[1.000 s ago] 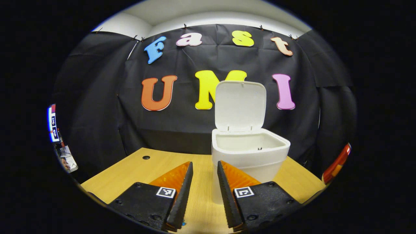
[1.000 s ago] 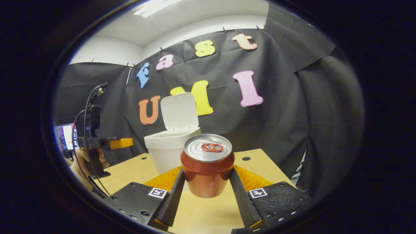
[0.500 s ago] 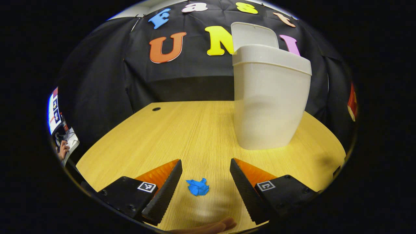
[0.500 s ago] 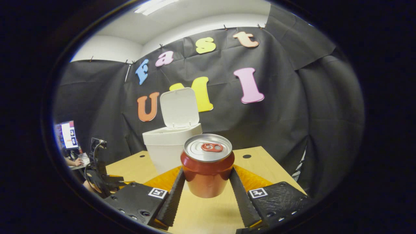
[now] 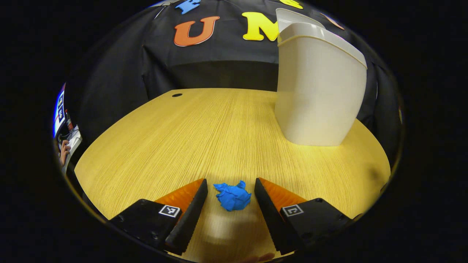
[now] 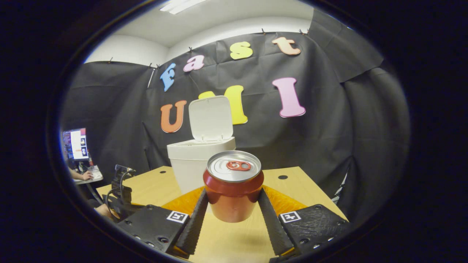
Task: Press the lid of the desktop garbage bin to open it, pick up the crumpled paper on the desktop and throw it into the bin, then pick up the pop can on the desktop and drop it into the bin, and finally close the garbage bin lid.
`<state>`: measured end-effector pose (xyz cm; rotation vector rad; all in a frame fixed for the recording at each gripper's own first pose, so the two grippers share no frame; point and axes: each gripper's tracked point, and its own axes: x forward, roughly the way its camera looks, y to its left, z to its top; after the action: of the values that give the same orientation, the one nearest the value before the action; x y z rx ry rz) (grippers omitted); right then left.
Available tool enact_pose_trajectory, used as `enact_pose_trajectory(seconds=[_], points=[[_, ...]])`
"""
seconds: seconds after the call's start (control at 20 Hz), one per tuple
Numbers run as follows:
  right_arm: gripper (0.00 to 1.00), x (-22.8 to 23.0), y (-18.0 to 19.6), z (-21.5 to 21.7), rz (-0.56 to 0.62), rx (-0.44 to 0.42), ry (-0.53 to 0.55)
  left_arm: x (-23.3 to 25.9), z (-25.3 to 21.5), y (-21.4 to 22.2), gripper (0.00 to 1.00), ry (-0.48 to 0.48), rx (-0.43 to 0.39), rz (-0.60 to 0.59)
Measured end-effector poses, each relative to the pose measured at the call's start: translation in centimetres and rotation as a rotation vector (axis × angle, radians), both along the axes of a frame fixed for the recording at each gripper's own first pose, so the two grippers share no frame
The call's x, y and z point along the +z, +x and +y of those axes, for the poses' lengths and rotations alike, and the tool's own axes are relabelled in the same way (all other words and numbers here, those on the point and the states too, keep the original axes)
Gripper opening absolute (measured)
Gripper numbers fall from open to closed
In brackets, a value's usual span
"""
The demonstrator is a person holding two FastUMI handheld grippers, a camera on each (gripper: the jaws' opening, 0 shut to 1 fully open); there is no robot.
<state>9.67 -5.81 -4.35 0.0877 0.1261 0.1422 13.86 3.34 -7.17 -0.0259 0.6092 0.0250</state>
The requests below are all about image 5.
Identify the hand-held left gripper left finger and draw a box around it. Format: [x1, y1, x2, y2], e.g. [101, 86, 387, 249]
[109, 178, 208, 256]

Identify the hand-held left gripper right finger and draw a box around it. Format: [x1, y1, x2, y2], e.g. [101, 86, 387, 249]
[255, 178, 354, 256]

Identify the blue paper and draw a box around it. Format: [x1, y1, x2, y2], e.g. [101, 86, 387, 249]
[213, 180, 252, 211]

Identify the white desktop garbage bin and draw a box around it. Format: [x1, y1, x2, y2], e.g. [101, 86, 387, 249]
[274, 8, 367, 146]

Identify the white side desk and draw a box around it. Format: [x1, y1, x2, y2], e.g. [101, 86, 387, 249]
[60, 126, 83, 174]

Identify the black backdrop cloth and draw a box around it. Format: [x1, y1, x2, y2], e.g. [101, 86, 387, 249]
[68, 0, 403, 146]

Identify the computer monitor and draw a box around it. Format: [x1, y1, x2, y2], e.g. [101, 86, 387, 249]
[54, 84, 66, 137]

